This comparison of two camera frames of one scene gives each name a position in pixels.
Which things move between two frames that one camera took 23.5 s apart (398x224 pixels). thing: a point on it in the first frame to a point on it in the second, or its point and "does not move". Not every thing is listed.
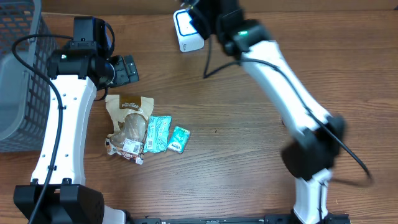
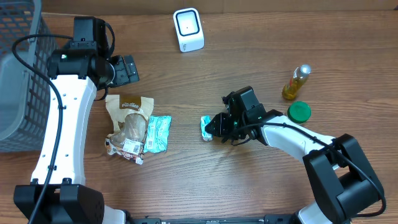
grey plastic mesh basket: x=25 y=93 does not move
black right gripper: x=203 y=27 to x=222 y=120
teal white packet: x=158 y=128 does not move
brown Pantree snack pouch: x=130 y=115 does not move
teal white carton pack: x=179 y=139 to x=204 y=120
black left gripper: x=125 y=71 does not move
